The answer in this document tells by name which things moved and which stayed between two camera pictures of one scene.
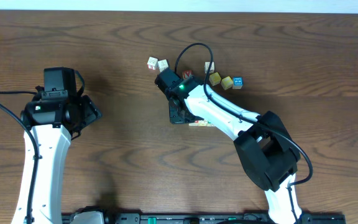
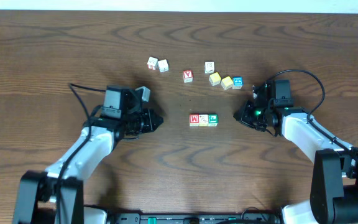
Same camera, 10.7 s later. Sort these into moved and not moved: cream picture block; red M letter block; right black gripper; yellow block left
Moved: right black gripper
Not moved: red M letter block; cream picture block; yellow block left
